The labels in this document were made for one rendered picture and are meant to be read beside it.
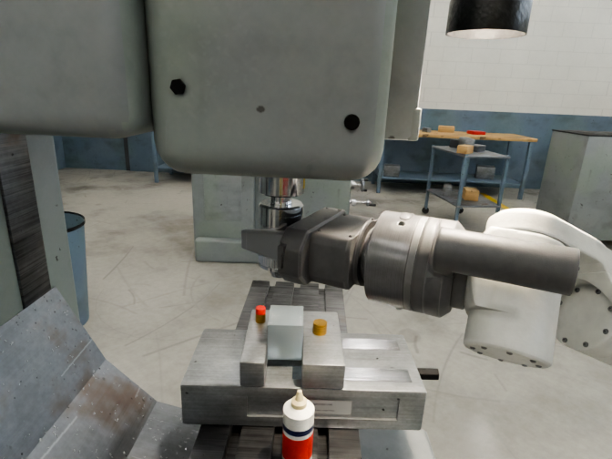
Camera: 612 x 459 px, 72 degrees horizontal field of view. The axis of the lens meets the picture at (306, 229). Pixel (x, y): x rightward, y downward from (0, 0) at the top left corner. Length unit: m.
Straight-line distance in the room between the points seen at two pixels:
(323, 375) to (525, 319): 0.33
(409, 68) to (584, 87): 7.63
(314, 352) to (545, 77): 7.30
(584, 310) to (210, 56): 0.38
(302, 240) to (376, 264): 0.07
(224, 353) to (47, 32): 0.50
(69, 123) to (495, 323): 0.35
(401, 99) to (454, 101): 6.83
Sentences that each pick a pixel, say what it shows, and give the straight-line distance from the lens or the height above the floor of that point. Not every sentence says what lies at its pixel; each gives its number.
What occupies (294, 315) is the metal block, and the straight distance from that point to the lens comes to 0.65.
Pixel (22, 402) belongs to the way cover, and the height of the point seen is 0.99.
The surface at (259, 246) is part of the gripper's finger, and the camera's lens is 0.43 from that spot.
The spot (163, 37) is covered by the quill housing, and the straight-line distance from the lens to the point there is 0.35.
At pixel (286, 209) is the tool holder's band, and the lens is 0.42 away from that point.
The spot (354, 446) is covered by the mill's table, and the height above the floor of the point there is 0.91.
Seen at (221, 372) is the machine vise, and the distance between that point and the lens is 0.66.
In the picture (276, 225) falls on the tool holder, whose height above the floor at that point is 1.25.
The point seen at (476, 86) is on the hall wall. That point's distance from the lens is 7.33.
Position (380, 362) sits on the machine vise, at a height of 0.98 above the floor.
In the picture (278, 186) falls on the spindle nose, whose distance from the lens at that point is 0.41.
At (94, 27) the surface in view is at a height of 1.42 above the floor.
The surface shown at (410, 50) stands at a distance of 0.41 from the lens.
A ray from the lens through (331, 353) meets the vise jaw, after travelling 0.63.
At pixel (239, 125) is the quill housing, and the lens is 0.33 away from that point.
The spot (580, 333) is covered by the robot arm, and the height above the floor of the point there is 1.19.
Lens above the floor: 1.38
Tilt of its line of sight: 18 degrees down
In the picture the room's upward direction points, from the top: 2 degrees clockwise
